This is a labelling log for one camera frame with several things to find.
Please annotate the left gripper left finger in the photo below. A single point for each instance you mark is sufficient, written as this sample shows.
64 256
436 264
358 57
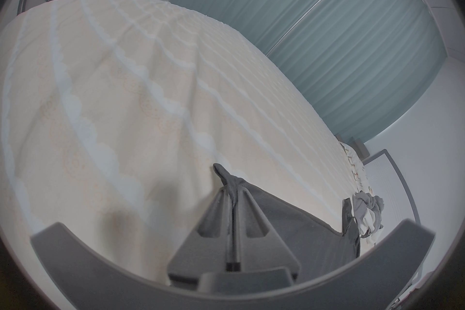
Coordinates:
203 254

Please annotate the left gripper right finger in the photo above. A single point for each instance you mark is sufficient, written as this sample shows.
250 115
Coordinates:
268 254

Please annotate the grey bedside table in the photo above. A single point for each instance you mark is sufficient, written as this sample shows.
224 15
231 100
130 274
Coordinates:
358 147

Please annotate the black T-shirt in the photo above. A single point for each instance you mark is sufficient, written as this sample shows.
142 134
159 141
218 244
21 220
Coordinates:
308 239

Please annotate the bed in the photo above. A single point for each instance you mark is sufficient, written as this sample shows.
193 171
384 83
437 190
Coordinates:
145 101

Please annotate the white printed pillow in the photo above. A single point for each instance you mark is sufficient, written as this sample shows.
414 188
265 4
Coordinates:
358 170

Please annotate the pile of clothes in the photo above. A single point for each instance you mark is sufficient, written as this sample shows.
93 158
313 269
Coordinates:
367 214

